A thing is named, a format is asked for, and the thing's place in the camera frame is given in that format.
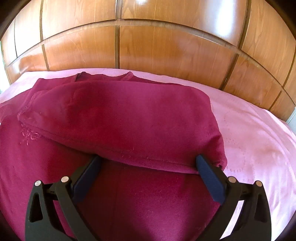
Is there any maroon red garment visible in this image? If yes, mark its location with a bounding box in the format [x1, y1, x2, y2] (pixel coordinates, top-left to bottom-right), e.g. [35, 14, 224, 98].
[1, 72, 227, 240]

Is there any pink bed sheet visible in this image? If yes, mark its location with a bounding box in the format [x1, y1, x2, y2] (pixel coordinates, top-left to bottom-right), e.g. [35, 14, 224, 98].
[1, 69, 295, 240]

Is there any wooden panelled headboard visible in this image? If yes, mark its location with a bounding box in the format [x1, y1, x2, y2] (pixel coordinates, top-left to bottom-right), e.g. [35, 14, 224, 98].
[1, 1, 295, 120]

